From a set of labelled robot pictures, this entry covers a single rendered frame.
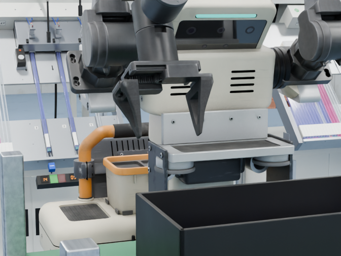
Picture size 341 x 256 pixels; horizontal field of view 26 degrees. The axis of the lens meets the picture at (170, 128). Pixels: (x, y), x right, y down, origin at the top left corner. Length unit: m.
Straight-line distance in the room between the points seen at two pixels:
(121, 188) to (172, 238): 0.92
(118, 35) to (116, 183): 0.58
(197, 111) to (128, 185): 0.71
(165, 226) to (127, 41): 0.49
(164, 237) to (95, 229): 0.85
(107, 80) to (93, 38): 0.13
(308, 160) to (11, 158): 2.71
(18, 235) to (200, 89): 0.33
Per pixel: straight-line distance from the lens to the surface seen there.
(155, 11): 1.02
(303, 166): 3.63
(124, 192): 1.75
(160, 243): 0.88
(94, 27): 1.27
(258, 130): 1.47
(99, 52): 1.25
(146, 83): 1.06
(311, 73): 1.52
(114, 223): 1.72
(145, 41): 1.05
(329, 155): 3.69
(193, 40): 1.40
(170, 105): 1.42
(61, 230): 1.70
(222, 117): 1.43
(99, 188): 1.94
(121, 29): 1.27
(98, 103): 1.38
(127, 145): 1.99
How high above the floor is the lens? 1.30
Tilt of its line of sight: 9 degrees down
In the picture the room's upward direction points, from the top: straight up
